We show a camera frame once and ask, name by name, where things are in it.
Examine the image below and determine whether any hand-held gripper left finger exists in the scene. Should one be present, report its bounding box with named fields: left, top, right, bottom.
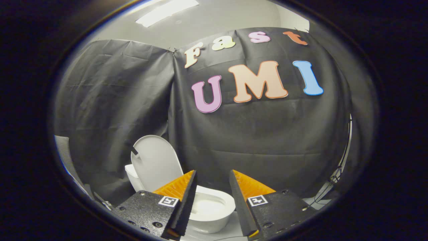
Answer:
left=112, top=170, right=198, bottom=240

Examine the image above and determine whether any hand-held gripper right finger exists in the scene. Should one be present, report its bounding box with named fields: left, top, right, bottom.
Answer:
left=229, top=170, right=318, bottom=240

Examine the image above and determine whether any white toilet lid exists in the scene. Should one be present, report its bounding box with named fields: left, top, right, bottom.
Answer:
left=130, top=135, right=184, bottom=193

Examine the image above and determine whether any white toilet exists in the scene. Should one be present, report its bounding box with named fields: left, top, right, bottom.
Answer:
left=125, top=164, right=236, bottom=234

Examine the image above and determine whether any black backdrop cloth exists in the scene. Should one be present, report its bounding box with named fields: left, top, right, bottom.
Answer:
left=309, top=29, right=379, bottom=189
left=168, top=27, right=352, bottom=198
left=53, top=39, right=176, bottom=205

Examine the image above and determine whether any grey ribbed panel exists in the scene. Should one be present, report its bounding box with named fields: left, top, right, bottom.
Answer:
left=54, top=135, right=88, bottom=198

